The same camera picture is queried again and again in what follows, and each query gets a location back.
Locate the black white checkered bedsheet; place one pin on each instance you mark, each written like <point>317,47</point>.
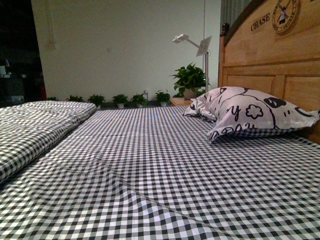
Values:
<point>150,174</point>

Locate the white floor lamp stand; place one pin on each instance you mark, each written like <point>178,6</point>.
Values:
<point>202,50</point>

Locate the cartoon print pillow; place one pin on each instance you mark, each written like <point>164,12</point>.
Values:
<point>244,112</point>

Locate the far wooden nightstand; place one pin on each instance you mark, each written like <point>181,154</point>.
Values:
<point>180,101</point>

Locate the folded checkered quilt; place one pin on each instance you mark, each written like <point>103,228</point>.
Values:
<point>27,130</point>

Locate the small potted plant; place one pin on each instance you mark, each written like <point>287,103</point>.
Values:
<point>97,100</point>
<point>120,100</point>
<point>162,98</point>
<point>139,100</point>
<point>75,98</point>

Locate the wooden bed headboard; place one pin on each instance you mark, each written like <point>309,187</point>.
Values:
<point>274,48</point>

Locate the large potted green plant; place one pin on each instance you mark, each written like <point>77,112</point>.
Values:
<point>189,79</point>

